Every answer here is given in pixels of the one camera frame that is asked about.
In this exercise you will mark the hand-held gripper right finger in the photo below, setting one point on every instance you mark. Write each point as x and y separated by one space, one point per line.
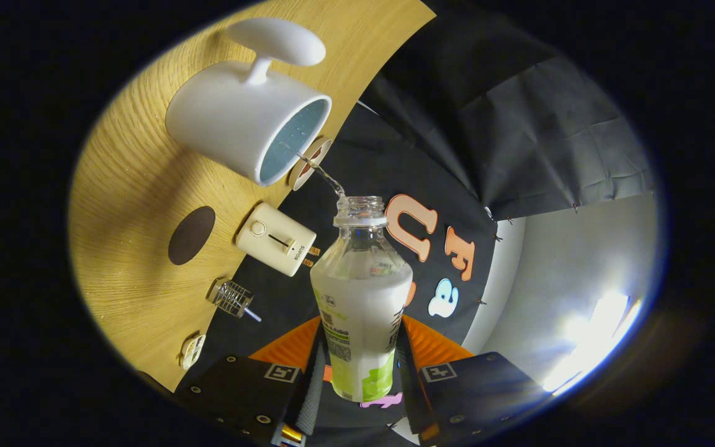
488 388

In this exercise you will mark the round dark brown coaster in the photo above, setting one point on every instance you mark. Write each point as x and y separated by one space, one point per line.
191 236

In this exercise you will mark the white cup blue inside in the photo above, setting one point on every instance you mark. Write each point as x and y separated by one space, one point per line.
233 118

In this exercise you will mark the wooden table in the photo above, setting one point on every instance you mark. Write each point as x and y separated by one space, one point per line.
134 186

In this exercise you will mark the white bowl of red snacks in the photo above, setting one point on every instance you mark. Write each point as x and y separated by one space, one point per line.
319 151

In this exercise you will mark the long ceiling light strip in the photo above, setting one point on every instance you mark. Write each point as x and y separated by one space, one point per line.
599 329

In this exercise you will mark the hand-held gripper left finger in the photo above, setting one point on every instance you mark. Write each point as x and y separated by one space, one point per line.
239 391

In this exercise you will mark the clear juice bottle green label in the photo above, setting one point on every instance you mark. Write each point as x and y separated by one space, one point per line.
360 304

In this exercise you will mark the cream toaster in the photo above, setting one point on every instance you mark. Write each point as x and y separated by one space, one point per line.
274 239

